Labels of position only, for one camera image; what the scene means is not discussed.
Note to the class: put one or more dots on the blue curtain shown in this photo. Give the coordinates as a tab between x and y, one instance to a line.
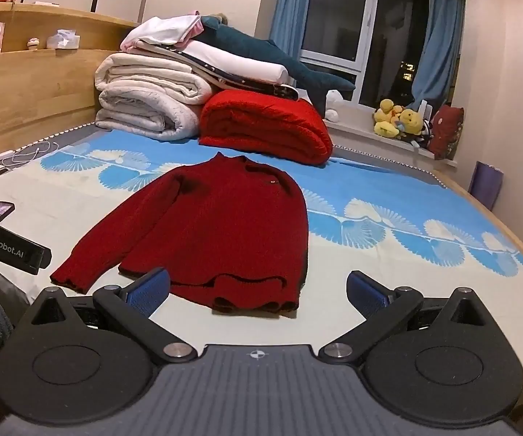
291	9
438	41

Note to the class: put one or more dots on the dark red cushion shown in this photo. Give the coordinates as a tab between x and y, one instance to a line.
446	131

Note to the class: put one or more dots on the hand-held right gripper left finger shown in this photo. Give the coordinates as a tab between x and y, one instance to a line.
150	288

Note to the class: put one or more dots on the white window sill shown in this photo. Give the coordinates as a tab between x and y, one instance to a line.
361	127

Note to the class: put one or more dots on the folded red knit blanket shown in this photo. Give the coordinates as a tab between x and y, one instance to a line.
261	127

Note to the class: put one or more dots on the wooden headboard shelf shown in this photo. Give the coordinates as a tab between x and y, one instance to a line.
25	86

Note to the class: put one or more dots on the white pillow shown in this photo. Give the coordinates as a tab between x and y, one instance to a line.
238	61

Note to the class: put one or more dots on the purple paper bag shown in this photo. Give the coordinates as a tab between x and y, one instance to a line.
486	186

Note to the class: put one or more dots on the blue shark plush toy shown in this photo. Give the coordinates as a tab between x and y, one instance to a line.
252	50

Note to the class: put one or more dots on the folded white quilt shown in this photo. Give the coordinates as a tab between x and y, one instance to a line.
143	95

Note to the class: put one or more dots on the small cupcake figurine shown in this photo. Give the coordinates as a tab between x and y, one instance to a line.
33	44

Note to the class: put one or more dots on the dark red knit sweater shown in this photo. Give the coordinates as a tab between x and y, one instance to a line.
225	227

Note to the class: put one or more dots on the yellow plush toy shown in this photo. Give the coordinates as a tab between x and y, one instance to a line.
386	118
411	122

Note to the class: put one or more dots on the white tissue pack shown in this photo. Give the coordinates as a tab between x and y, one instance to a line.
63	40

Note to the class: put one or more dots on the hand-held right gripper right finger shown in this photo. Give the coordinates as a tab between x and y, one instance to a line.
366	293

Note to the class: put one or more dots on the small white plush toy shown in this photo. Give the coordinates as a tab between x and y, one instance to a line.
334	105

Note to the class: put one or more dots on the window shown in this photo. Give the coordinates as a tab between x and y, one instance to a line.
347	18

